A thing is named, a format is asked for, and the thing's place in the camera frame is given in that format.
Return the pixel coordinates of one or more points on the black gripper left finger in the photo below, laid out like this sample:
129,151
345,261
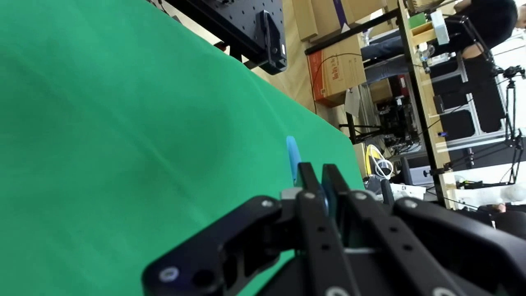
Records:
320,248

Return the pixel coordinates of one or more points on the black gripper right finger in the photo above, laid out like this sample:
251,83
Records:
383,254

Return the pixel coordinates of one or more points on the orange cardboard box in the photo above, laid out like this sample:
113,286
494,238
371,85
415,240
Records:
335,69

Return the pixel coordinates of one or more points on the green tablecloth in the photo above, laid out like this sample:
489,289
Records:
121,133

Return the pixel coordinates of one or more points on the wooden shelf rack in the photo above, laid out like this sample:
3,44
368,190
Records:
420,90

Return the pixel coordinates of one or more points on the black optical breadboard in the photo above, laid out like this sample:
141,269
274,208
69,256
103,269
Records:
233,21

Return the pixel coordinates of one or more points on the black clamp bracket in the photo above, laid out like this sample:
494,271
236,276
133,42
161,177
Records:
271,42

